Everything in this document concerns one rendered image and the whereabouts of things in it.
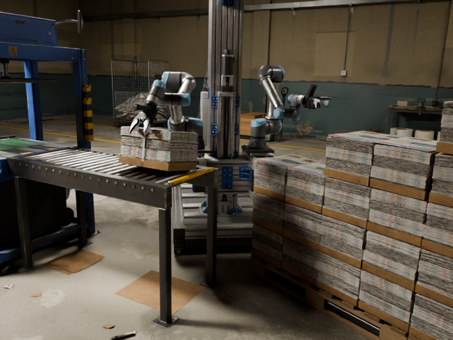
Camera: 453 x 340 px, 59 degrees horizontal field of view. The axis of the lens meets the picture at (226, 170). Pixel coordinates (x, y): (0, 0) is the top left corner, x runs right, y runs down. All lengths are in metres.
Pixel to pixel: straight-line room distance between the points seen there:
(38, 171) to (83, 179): 0.41
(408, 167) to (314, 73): 7.41
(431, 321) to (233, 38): 2.31
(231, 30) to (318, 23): 6.25
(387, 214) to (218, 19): 1.94
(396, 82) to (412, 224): 7.03
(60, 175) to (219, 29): 1.60
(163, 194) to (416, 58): 7.44
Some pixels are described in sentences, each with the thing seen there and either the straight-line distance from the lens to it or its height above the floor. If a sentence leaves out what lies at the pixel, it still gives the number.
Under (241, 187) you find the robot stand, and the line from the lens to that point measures 3.21.
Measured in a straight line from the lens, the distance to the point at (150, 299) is 2.68.
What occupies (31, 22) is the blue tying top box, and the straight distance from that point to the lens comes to 3.37.
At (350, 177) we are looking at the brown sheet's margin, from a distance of 2.26.
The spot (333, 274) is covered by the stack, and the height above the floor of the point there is 0.27.
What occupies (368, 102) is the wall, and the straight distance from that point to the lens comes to 9.11.
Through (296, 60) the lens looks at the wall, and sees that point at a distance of 9.52.
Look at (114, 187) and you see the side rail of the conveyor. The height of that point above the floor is 0.75.
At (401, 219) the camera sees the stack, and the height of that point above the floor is 0.71.
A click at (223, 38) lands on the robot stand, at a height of 1.66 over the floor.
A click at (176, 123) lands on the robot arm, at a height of 1.01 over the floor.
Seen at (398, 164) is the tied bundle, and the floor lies 0.98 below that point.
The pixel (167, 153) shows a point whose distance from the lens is 2.29.
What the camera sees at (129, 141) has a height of 0.98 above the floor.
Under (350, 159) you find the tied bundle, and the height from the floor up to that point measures 0.96.
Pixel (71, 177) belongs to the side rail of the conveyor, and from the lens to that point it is 2.61.
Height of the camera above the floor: 1.37
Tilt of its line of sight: 13 degrees down
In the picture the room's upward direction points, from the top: 2 degrees clockwise
